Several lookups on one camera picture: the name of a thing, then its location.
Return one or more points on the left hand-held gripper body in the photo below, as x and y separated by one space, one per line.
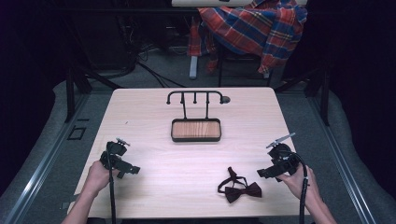
115 153

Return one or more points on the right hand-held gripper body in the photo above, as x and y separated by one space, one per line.
282 160

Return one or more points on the person's right hand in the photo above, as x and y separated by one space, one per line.
300 183

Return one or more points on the person's left hand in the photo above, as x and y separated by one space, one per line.
99 179

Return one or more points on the dark red bow tie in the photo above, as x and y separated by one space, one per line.
238 191

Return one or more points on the black hook rack wooden tray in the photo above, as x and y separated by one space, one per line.
196 130

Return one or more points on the black metal stand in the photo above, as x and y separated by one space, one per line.
71 93
323 96

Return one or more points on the black chair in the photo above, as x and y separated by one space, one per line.
222 65

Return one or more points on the red blue plaid shirt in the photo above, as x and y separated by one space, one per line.
258 28

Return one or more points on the aluminium rail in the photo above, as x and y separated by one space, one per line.
40 168
342 168

